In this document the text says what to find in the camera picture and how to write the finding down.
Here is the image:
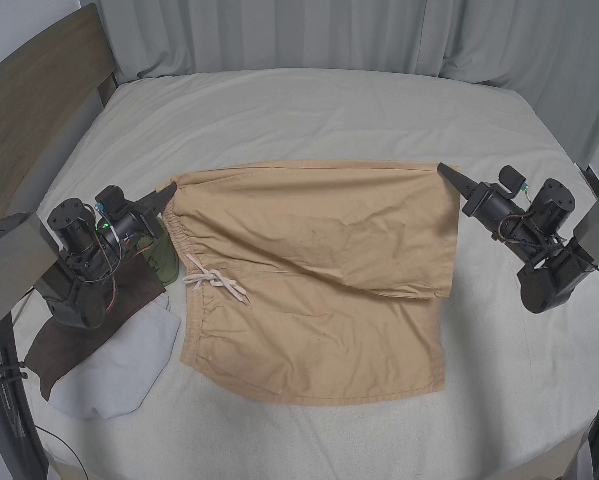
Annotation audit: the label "dark brown garment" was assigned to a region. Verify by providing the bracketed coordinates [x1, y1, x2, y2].
[24, 257, 164, 402]

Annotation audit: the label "bed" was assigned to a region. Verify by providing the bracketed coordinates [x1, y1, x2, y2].
[0, 2, 599, 480]

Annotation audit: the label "green garment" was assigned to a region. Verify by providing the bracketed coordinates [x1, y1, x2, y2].
[138, 217, 180, 290]

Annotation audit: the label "pale grey-green curtain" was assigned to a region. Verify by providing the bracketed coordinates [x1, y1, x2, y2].
[73, 0, 468, 85]
[439, 0, 599, 170]

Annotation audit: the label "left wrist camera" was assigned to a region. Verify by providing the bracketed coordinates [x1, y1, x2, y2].
[94, 186, 129, 221]

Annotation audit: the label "black cable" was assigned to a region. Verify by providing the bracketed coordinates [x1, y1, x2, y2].
[33, 424, 88, 480]

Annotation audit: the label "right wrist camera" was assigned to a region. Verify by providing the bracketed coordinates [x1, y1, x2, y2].
[498, 165, 526, 195]

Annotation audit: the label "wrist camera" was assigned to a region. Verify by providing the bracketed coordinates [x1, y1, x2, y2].
[94, 186, 129, 221]
[498, 165, 526, 195]

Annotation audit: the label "tan drawstring shorts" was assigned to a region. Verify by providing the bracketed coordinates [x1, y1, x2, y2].
[158, 160, 463, 408]

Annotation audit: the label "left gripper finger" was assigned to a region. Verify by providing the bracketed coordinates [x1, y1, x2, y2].
[138, 186, 176, 214]

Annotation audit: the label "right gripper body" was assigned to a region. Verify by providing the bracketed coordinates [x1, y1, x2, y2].
[462, 181, 524, 235]

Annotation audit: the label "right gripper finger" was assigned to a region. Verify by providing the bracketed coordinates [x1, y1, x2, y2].
[437, 162, 477, 200]

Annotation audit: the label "pale grey garment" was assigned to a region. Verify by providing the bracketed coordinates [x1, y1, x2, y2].
[47, 292, 182, 421]

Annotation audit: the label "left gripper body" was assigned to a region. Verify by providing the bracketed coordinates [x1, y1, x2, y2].
[111, 201, 162, 253]

